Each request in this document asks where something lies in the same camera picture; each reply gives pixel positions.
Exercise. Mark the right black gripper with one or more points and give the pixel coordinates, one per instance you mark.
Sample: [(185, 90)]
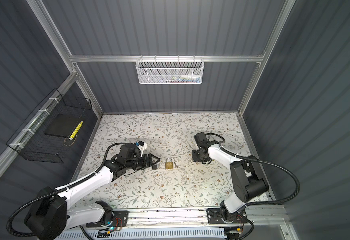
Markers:
[(194, 157)]

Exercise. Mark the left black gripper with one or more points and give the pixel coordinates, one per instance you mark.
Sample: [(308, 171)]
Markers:
[(147, 164)]

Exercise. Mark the brass padlock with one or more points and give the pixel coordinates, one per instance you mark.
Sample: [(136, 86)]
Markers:
[(171, 164)]

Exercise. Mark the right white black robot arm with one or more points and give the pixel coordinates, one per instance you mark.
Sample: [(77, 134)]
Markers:
[(248, 178)]

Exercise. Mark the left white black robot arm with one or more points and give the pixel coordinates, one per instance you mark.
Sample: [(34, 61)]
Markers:
[(55, 212)]

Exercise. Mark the items in white basket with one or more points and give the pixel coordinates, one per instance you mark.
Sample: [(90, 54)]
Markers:
[(182, 79)]

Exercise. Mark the yellow marker pen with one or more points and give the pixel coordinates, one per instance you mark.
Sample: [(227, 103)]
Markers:
[(75, 131)]

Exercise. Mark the black flat box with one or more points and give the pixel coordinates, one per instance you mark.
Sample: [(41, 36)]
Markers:
[(62, 126)]

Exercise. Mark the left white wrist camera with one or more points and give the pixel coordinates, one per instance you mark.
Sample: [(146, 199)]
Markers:
[(142, 147)]

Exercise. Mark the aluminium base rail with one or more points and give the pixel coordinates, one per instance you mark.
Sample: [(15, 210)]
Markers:
[(198, 217)]

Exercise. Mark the white perforated cable duct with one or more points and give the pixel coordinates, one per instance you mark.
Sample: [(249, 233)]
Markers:
[(161, 234)]

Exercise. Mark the white wire mesh basket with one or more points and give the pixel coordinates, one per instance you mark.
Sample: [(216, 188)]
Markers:
[(149, 72)]

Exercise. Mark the black wire basket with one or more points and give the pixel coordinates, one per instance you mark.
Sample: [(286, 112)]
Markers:
[(29, 140)]

